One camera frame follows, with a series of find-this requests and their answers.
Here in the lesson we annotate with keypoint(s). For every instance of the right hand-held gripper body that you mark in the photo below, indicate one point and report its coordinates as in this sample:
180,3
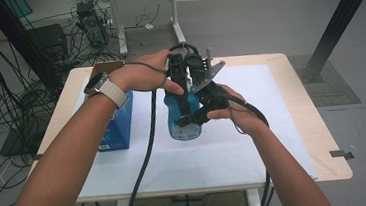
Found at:
213,95

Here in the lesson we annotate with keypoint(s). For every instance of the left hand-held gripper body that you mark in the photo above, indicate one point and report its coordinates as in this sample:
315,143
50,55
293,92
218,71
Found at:
178,70

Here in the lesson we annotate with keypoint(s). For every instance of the blue bottle with white cap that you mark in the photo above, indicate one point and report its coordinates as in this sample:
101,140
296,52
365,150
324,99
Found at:
173,110

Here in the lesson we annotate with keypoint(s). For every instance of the blue cardboard box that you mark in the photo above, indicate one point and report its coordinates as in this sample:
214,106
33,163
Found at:
119,128

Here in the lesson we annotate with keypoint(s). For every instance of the person's left hand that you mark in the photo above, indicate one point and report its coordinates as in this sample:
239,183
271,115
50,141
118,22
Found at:
141,74

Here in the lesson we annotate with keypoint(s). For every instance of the person's right hand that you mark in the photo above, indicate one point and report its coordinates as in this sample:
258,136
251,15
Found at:
244,117

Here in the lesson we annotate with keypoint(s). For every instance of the white table mat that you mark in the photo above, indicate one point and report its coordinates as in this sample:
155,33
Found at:
209,161

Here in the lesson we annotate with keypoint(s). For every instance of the white-legged background desk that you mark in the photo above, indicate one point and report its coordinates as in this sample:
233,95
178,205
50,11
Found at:
120,24

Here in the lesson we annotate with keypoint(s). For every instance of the black computer tower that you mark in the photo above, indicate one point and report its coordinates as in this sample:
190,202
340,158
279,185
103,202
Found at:
92,24

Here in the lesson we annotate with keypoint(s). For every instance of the light wooden table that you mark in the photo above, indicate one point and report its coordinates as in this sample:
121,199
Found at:
313,121

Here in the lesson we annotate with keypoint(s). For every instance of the grey floor mat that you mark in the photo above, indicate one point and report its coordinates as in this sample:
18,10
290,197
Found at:
336,83

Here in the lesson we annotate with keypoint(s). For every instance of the black equipment box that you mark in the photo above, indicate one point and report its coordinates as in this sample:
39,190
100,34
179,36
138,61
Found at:
48,41

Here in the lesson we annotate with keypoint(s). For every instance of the black tape strip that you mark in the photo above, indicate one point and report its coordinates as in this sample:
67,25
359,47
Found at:
341,154

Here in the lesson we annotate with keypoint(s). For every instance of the teal board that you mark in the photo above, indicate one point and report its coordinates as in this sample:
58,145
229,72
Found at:
18,5

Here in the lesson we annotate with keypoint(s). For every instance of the black floor mat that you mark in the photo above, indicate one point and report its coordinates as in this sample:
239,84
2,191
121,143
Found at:
14,144

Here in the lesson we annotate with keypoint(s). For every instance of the black metal frame post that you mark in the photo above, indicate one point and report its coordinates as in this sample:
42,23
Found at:
340,15
21,40

